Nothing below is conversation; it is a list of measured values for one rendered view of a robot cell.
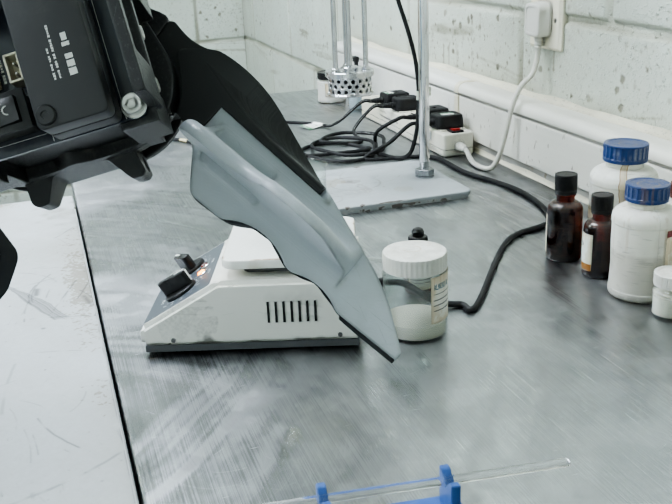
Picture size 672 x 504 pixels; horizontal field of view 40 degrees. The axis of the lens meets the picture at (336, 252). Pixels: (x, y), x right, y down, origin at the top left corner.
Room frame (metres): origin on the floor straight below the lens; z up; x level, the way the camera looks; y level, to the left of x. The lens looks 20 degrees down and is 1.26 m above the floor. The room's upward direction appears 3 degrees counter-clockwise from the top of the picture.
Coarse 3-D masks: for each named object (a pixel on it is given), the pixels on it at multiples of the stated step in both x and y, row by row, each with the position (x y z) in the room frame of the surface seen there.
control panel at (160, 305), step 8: (216, 248) 0.87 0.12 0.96; (200, 256) 0.87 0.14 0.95; (208, 256) 0.86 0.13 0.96; (216, 256) 0.84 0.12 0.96; (208, 264) 0.82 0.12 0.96; (216, 264) 0.81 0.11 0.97; (208, 272) 0.80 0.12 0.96; (200, 280) 0.79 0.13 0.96; (208, 280) 0.77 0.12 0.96; (192, 288) 0.78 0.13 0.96; (200, 288) 0.76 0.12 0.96; (160, 296) 0.82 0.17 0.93; (184, 296) 0.77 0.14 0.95; (160, 304) 0.79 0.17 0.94; (168, 304) 0.77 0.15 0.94; (152, 312) 0.78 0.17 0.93; (160, 312) 0.76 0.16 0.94
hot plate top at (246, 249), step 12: (240, 228) 0.85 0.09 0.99; (228, 240) 0.81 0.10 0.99; (240, 240) 0.81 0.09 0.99; (252, 240) 0.81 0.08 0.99; (264, 240) 0.81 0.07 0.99; (228, 252) 0.78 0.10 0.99; (240, 252) 0.78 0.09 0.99; (252, 252) 0.78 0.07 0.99; (264, 252) 0.77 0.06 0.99; (228, 264) 0.76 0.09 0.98; (240, 264) 0.76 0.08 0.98; (252, 264) 0.76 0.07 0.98; (264, 264) 0.76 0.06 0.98; (276, 264) 0.76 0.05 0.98
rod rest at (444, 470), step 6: (444, 468) 0.50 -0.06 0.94; (450, 468) 0.50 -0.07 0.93; (444, 474) 0.50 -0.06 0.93; (450, 474) 0.50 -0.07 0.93; (318, 486) 0.48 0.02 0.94; (324, 486) 0.49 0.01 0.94; (444, 486) 0.49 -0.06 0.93; (450, 486) 0.48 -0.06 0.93; (456, 486) 0.48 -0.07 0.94; (318, 492) 0.48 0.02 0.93; (324, 492) 0.48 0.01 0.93; (444, 492) 0.49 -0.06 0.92; (450, 492) 0.48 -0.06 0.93; (456, 492) 0.48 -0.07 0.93; (426, 498) 0.50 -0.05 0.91; (432, 498) 0.50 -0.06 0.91; (438, 498) 0.50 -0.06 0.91; (444, 498) 0.49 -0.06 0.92; (450, 498) 0.48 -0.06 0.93; (456, 498) 0.48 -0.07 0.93
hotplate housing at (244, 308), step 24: (216, 288) 0.75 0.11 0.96; (240, 288) 0.75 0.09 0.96; (264, 288) 0.75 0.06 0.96; (288, 288) 0.75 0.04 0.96; (312, 288) 0.75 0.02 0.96; (168, 312) 0.76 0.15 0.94; (192, 312) 0.75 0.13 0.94; (216, 312) 0.75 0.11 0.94; (240, 312) 0.75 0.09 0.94; (264, 312) 0.75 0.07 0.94; (288, 312) 0.75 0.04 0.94; (312, 312) 0.75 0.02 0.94; (144, 336) 0.76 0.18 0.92; (168, 336) 0.75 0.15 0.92; (192, 336) 0.75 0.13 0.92; (216, 336) 0.75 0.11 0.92; (240, 336) 0.75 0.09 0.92; (264, 336) 0.75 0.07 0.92; (288, 336) 0.75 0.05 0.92; (312, 336) 0.75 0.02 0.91; (336, 336) 0.75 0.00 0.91
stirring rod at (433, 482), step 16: (528, 464) 0.50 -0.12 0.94; (544, 464) 0.50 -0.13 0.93; (560, 464) 0.50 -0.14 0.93; (416, 480) 0.49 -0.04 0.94; (432, 480) 0.49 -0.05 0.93; (448, 480) 0.49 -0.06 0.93; (464, 480) 0.49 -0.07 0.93; (320, 496) 0.48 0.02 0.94; (336, 496) 0.48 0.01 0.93; (352, 496) 0.48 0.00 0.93; (368, 496) 0.48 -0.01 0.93
